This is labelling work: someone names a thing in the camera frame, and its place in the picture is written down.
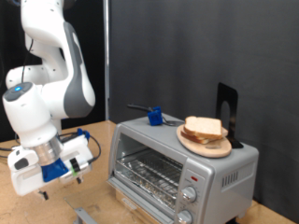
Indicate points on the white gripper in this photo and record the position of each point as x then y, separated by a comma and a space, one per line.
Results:
25, 183

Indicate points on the metal spatula with blue block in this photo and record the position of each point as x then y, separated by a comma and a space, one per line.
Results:
155, 116

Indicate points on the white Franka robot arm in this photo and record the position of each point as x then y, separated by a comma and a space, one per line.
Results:
74, 93

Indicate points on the aluminium foil oven tray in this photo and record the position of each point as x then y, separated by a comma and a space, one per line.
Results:
134, 180

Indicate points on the wooden riser under oven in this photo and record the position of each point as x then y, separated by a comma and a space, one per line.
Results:
146, 217

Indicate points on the silver oven knob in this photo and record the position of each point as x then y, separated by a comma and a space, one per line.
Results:
184, 217
189, 194

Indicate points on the silver toaster oven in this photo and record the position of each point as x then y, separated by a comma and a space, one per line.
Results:
218, 174

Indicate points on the vertical metal pole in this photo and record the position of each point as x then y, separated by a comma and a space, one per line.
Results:
107, 62

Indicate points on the black backdrop curtain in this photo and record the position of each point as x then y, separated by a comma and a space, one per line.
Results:
7, 46

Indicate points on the round wooden cutting board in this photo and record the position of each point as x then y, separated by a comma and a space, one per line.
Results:
215, 149

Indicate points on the dark grey backdrop curtain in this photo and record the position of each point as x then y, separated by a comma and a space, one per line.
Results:
187, 46

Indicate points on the black metal bookend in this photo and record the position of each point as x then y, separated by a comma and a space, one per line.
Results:
232, 99

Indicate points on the white wrist camera blue mount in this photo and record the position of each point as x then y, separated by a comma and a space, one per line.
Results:
78, 149

